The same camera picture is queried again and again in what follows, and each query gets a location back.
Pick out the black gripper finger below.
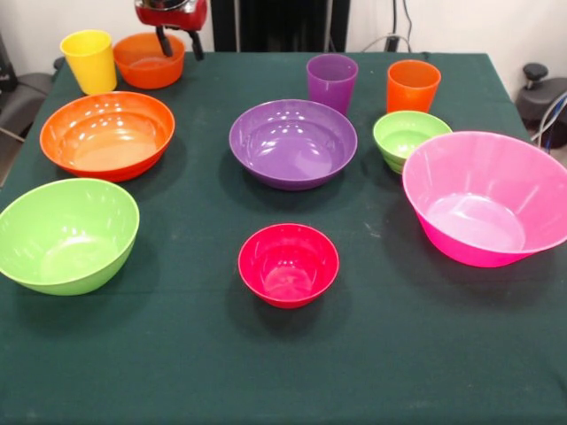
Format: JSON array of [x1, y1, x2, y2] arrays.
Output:
[[188, 29, 206, 62], [154, 25, 175, 58]]

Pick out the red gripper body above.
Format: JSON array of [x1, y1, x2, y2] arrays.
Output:
[[134, 0, 208, 33]]

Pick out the small orange plastic bowl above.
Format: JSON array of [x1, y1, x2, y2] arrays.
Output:
[[113, 32, 186, 90]]

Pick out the yellow plastic cup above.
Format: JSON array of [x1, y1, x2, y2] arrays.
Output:
[[59, 29, 119, 96]]

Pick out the purple plastic cup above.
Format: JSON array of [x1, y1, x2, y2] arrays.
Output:
[[306, 53, 359, 115]]

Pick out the purple plastic bowl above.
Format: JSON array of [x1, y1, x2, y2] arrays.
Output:
[[229, 98, 359, 192]]

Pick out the small red plastic bowl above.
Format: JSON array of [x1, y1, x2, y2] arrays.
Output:
[[237, 223, 341, 310]]

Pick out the large orange plastic bowl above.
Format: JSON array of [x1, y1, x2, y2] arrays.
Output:
[[39, 90, 176, 183]]

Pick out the grey office chair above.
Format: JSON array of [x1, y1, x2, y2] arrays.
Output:
[[0, 29, 67, 143]]

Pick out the large green plastic bowl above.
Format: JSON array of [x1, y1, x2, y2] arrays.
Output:
[[0, 177, 141, 297]]

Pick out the orange plastic cup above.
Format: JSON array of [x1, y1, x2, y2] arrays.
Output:
[[386, 59, 443, 115]]

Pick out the small green plastic bowl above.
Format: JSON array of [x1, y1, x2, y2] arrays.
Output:
[[372, 110, 454, 175]]

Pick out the large pink plastic bowl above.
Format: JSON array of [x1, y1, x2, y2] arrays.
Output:
[[401, 130, 567, 269]]

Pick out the dark green tablecloth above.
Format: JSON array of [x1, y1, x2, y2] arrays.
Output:
[[0, 50, 567, 425]]

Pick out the black hanging cable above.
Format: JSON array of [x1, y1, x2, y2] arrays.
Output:
[[400, 0, 416, 37]]

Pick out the white and blue cable bundle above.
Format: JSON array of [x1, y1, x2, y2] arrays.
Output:
[[531, 95, 567, 151]]

